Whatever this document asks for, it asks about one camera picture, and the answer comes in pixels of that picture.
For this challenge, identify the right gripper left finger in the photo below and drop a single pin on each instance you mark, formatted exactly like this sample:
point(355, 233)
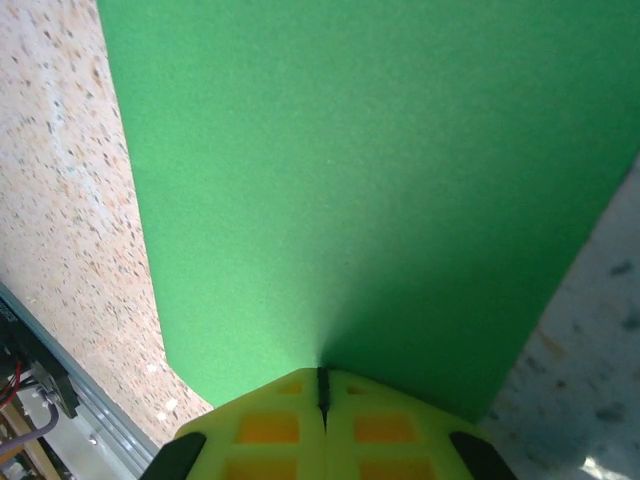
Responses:
point(270, 450)

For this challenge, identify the aluminium mounting rail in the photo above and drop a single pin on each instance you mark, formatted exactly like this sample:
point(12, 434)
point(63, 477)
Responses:
point(105, 425)

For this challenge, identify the green paper sheet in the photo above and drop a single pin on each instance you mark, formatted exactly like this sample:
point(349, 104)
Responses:
point(350, 175)

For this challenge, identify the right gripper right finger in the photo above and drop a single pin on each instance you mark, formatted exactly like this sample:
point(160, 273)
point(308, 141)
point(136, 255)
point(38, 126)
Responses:
point(385, 450)

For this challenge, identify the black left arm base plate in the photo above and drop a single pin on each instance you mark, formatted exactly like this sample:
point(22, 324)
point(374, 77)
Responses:
point(45, 370)

